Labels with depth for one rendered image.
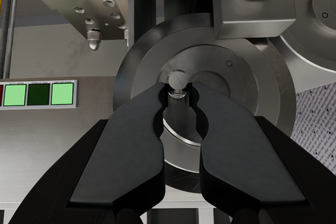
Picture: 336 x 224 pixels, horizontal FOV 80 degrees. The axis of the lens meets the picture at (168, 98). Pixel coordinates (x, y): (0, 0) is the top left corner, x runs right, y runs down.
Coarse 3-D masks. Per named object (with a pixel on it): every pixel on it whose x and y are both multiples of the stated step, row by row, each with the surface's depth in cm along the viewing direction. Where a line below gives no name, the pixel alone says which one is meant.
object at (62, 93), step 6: (54, 84) 50; (60, 84) 50; (66, 84) 50; (54, 90) 50; (60, 90) 50; (66, 90) 50; (54, 96) 50; (60, 96) 50; (66, 96) 50; (54, 102) 50; (60, 102) 50; (66, 102) 50
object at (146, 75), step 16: (176, 32) 16; (192, 32) 16; (208, 32) 16; (160, 48) 16; (176, 48) 16; (240, 48) 16; (256, 48) 16; (144, 64) 16; (160, 64) 16; (256, 64) 16; (144, 80) 16; (272, 80) 16; (272, 96) 15; (272, 112) 15; (176, 144) 15; (176, 160) 15; (192, 160) 15
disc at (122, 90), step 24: (168, 24) 17; (192, 24) 17; (144, 48) 17; (264, 48) 17; (120, 72) 17; (288, 72) 16; (120, 96) 17; (288, 96) 16; (288, 120) 16; (168, 168) 16; (192, 192) 15
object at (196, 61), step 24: (192, 48) 15; (216, 48) 15; (168, 72) 15; (192, 72) 15; (216, 72) 14; (240, 72) 14; (168, 96) 14; (240, 96) 14; (168, 120) 14; (192, 120) 14; (192, 144) 14
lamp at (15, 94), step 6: (6, 90) 50; (12, 90) 50; (18, 90) 50; (24, 90) 50; (6, 96) 50; (12, 96) 50; (18, 96) 50; (6, 102) 50; (12, 102) 50; (18, 102) 50
